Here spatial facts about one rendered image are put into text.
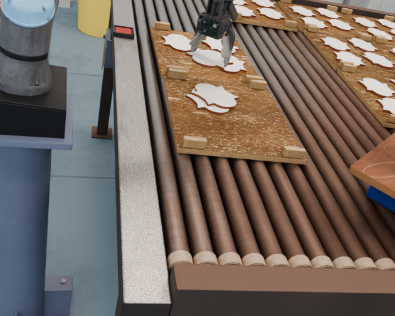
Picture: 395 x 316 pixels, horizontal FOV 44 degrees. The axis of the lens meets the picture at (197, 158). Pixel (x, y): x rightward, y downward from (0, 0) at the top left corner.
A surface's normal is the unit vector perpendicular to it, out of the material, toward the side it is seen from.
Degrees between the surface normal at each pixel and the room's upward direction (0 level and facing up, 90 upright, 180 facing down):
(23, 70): 73
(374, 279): 0
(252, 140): 0
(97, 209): 0
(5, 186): 90
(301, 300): 90
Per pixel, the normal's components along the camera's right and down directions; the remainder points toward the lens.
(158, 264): 0.21, -0.81
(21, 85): 0.37, 0.32
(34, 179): 0.68, 0.52
